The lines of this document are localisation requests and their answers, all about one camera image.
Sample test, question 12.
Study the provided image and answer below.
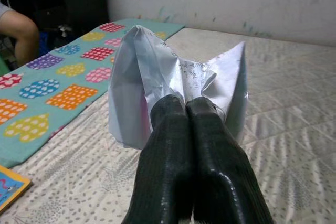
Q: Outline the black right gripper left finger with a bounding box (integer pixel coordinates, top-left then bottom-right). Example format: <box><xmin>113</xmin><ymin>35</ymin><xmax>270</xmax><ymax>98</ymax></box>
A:
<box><xmin>121</xmin><ymin>94</ymin><xmax>195</xmax><ymax>224</ymax></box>

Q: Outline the yellow bordered children's book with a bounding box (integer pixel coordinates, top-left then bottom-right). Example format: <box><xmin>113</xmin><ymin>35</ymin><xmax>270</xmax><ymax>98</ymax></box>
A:
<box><xmin>0</xmin><ymin>165</ymin><xmax>34</xmax><ymax>214</ymax></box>

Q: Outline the teal blanket with colourful shapes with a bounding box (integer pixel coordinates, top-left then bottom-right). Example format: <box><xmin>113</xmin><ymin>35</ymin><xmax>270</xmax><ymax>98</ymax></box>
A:
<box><xmin>0</xmin><ymin>18</ymin><xmax>186</xmax><ymax>168</ymax></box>

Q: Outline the white paper sheet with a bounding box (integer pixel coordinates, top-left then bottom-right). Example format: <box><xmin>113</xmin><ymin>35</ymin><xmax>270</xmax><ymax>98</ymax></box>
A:
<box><xmin>108</xmin><ymin>24</ymin><xmax>249</xmax><ymax>150</ymax></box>

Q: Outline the person in grey shorts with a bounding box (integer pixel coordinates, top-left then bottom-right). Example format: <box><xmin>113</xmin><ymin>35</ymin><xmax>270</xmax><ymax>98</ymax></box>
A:
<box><xmin>0</xmin><ymin>1</ymin><xmax>40</xmax><ymax>67</ymax></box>

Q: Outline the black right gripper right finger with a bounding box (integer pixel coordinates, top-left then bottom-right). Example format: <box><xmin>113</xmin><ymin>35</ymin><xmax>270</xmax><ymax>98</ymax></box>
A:
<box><xmin>185</xmin><ymin>97</ymin><xmax>275</xmax><ymax>224</ymax></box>

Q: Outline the green plastic stool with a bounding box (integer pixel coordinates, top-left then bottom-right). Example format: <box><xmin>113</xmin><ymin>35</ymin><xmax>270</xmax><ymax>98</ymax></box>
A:
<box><xmin>0</xmin><ymin>56</ymin><xmax>11</xmax><ymax>77</ymax></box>

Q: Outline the thick grey patterned mattress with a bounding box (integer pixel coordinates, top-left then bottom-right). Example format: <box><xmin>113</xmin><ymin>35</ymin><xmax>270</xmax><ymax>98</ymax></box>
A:
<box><xmin>0</xmin><ymin>27</ymin><xmax>336</xmax><ymax>224</ymax></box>

